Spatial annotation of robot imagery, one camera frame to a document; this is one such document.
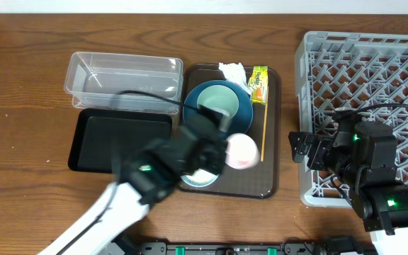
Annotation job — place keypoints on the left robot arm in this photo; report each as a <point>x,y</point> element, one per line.
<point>147,179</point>

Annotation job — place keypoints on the black plastic tray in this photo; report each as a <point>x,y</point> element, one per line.
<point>104,135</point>

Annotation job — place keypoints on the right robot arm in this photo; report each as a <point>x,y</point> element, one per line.
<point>362,155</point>

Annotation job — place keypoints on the right wooden chopstick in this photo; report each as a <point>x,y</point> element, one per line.
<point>264,132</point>

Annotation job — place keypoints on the pink cup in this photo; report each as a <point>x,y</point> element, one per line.
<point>242,152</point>

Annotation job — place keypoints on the yellow green snack wrapper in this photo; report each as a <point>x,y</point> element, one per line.
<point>258,83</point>

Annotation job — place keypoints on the grey dishwasher rack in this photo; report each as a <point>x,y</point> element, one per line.
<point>354,70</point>

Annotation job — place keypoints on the clear plastic bin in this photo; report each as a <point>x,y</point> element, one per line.
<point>94,79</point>

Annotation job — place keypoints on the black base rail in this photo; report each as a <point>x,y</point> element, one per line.
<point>339,245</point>

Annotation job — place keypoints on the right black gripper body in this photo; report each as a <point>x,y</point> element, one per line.
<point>324,148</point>

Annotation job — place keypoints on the light blue rice bowl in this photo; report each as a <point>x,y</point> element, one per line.
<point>199,179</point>

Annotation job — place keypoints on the blue plate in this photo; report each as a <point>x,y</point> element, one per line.
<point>241,122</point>

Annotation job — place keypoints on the crumpled white tissue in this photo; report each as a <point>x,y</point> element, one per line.
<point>235,73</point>

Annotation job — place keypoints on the brown serving tray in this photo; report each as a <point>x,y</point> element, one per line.
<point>261,180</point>

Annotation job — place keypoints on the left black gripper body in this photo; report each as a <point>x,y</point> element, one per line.
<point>213,162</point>

